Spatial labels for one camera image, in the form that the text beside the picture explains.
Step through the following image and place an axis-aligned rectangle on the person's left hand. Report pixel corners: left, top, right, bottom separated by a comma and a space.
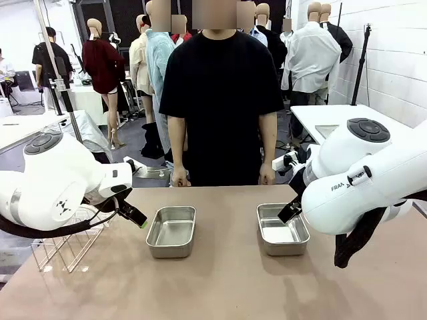
259, 162, 277, 186

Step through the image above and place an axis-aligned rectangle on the mannequin in dark red jacket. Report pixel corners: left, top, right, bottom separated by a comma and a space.
81, 18, 127, 149

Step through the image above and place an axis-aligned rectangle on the bystander in black clothes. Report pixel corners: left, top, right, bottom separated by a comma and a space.
31, 26, 74, 111

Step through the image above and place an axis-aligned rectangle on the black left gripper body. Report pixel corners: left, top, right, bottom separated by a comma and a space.
111, 186, 134, 217

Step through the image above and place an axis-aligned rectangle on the mannequin in beige shirt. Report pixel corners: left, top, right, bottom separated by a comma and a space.
129, 15, 156, 124

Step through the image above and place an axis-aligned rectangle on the mannequin in black coat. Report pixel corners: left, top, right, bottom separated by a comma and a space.
255, 3, 288, 101

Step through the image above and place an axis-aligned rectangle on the black tripod pole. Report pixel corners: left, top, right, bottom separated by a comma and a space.
351, 23, 373, 106

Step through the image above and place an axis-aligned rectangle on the wire lid rack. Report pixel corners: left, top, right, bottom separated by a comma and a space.
30, 203, 111, 273

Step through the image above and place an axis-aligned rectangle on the person's right hand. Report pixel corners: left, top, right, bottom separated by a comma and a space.
170, 163, 191, 187

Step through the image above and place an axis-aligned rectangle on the rectangular steel container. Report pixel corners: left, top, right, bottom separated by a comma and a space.
145, 205, 197, 259
256, 202, 310, 257

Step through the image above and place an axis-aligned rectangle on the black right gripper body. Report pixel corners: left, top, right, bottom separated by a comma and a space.
288, 164, 310, 203

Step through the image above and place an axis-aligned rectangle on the person's black t-shirt torso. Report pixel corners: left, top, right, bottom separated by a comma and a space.
159, 29, 285, 187

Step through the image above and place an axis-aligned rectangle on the person's left forearm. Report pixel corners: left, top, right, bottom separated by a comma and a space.
258, 111, 278, 166

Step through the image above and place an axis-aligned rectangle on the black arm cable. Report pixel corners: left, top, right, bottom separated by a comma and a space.
333, 199, 413, 269
0, 198, 121, 239

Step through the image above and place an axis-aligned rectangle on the mannequin in black white jacket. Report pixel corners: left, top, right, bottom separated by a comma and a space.
320, 3, 354, 64

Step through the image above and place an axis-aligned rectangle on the white work table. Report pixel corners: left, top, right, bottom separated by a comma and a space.
0, 109, 77, 153

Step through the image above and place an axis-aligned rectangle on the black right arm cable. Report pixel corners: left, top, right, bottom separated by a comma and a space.
333, 199, 413, 269

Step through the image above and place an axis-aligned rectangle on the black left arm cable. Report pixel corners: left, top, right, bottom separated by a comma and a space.
0, 198, 121, 239

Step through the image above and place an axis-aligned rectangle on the person's right forearm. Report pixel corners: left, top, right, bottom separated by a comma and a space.
166, 115, 189, 171

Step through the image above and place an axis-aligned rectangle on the mannequin in white shirt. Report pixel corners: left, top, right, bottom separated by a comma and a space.
281, 1, 343, 104

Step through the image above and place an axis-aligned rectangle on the metal stand pole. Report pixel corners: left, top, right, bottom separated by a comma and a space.
33, 0, 84, 144

